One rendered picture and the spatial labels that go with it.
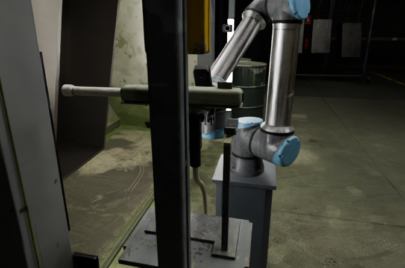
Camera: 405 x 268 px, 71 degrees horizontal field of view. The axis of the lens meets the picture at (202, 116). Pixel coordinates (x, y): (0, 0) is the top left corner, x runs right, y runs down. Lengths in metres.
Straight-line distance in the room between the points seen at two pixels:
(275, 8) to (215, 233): 0.87
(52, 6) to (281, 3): 1.03
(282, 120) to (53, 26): 1.15
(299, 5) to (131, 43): 2.86
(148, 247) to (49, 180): 0.39
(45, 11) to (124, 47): 2.33
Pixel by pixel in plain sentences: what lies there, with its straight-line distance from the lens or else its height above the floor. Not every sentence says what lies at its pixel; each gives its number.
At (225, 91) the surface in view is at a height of 1.20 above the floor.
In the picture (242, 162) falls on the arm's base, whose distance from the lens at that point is 1.44.
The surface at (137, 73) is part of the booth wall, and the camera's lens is 3.82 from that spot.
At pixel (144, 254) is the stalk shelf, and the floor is 0.79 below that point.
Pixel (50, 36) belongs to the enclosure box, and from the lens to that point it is 1.59.
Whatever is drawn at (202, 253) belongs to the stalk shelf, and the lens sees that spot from 0.80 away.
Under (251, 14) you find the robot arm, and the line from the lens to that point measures 1.28.
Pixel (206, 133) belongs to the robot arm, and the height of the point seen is 0.98.
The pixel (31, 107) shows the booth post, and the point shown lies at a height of 1.13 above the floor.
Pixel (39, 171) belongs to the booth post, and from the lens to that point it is 0.99.
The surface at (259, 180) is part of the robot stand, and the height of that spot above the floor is 0.64.
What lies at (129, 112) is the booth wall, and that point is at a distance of 3.99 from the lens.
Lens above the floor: 1.33
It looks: 17 degrees down
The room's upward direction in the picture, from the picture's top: straight up
